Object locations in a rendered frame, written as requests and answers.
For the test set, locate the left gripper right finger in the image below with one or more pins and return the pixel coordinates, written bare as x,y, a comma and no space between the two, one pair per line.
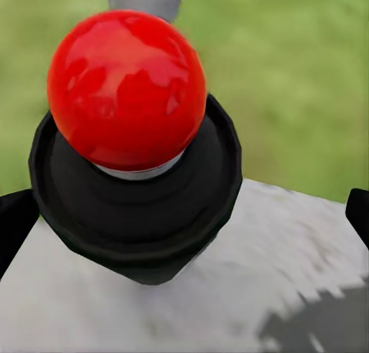
357,213

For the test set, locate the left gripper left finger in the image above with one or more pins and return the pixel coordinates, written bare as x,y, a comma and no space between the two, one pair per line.
18,214

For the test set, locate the insectifuge atomizer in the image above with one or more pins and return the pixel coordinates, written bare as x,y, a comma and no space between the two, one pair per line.
135,166

